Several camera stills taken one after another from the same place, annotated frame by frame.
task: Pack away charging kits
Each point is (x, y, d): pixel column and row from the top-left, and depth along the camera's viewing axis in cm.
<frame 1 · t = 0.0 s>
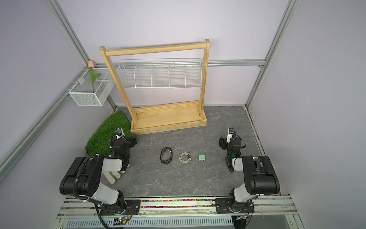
left hand: (125, 135, 92), fingers open
right hand: (228, 135, 94), fingers open
green charger adapter: (202, 157, 91), point 3 cm above the table
pink tulip artificial flower: (93, 77, 93), point 35 cm above the table

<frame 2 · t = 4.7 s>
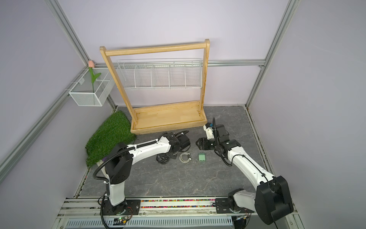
left hand: (166, 154, 86), fingers closed
right hand: (200, 141, 84), fingers open
the named things where they were.

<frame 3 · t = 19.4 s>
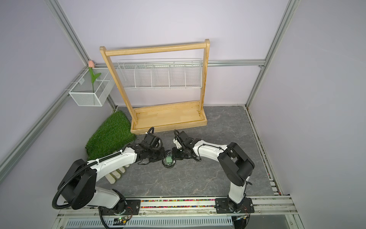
left hand: (166, 156, 85), fingers closed
right hand: (170, 157, 87), fingers closed
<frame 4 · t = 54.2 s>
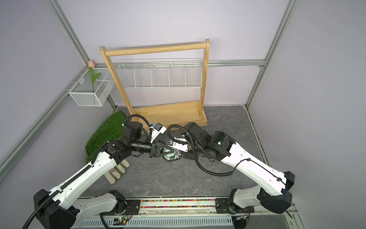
left hand: (170, 153, 65), fingers open
right hand: (184, 142, 66), fingers closed
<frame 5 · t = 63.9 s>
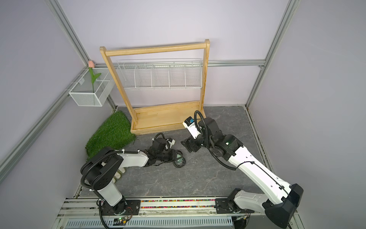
left hand: (181, 157, 87), fingers open
right hand: (187, 136, 70), fingers open
